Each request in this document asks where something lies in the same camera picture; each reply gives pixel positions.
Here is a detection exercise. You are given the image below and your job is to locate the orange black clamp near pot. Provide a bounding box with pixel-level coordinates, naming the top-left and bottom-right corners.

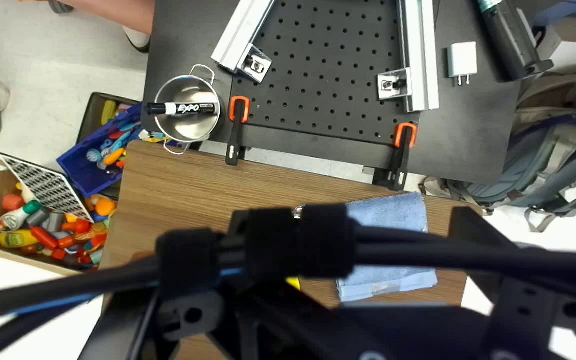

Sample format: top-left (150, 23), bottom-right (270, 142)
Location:
top-left (227, 96), bottom-right (250, 166)

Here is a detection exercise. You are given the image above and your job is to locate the black perforated breadboard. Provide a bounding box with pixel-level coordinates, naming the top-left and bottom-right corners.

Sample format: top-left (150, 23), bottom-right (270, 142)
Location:
top-left (145, 0), bottom-right (518, 180)

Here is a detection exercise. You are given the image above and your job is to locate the blue folded cloth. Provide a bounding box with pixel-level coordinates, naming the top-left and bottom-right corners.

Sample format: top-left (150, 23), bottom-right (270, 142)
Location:
top-left (336, 195), bottom-right (438, 304)

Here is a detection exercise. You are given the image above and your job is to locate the orange black clamp near cloth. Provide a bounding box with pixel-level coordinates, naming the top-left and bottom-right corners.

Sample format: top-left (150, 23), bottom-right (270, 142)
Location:
top-left (375, 122), bottom-right (418, 190)

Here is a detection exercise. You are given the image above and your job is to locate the small steel pot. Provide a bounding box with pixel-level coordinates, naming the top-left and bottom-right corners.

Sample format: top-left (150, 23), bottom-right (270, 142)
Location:
top-left (147, 64), bottom-right (223, 157)

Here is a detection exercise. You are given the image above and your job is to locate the black marker in pot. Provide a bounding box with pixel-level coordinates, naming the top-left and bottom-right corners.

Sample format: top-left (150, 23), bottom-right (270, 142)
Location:
top-left (145, 103), bottom-right (216, 116)

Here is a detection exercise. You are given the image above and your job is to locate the blue bin of toys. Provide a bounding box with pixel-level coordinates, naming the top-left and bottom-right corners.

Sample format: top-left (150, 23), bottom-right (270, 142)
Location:
top-left (58, 105), bottom-right (142, 197)

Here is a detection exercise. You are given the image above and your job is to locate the white power adapter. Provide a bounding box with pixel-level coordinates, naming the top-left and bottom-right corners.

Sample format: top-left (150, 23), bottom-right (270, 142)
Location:
top-left (448, 42), bottom-right (479, 86)

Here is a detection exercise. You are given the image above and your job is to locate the grey backpack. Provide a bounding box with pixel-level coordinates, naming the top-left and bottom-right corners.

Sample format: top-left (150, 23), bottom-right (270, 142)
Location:
top-left (418, 64), bottom-right (576, 232)

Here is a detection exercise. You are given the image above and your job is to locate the cardboard box of toys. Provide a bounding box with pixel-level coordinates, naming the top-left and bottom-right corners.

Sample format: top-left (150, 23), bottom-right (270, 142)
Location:
top-left (0, 158), bottom-right (118, 273)

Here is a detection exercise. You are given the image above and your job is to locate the short aluminium extrusion rail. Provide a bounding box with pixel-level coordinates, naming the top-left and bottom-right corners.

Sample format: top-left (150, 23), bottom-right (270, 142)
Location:
top-left (213, 0), bottom-right (277, 85)

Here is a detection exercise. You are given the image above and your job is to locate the long aluminium extrusion rail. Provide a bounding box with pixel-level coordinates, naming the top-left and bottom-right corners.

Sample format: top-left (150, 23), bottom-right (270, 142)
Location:
top-left (400, 0), bottom-right (440, 112)

